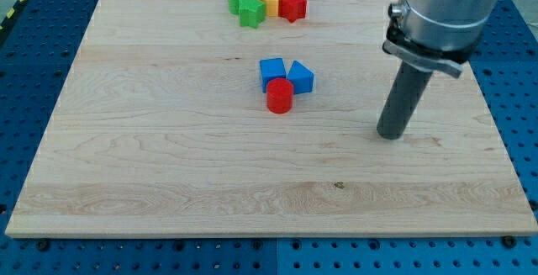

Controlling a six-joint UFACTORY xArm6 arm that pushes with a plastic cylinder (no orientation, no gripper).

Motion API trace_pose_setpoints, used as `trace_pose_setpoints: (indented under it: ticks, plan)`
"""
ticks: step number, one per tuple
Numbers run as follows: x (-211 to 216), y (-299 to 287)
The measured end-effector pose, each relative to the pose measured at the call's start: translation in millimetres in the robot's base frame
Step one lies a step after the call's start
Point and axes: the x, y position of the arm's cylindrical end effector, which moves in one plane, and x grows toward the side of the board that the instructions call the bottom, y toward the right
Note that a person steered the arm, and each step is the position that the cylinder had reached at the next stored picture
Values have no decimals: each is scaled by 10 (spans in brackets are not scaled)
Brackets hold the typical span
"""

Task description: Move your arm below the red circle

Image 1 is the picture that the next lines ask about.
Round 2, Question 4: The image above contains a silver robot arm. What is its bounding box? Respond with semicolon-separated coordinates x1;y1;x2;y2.
382;0;498;78

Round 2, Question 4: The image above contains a red cylinder block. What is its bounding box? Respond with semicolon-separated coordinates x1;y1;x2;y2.
266;78;294;114

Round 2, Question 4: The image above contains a blue cube block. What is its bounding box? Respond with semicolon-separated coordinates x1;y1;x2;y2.
259;58;287;93

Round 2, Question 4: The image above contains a blue triangular block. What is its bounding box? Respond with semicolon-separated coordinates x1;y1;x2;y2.
287;61;314;94

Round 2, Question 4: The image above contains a light wooden board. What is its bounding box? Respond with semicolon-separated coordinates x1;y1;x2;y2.
6;0;537;239

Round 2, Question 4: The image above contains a green star block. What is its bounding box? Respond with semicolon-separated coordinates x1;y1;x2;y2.
239;0;266;29

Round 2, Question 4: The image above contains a red star block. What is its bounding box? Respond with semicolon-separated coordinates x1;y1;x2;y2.
278;0;308;23

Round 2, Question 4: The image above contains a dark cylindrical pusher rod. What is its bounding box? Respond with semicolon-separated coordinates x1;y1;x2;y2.
377;61;433;140

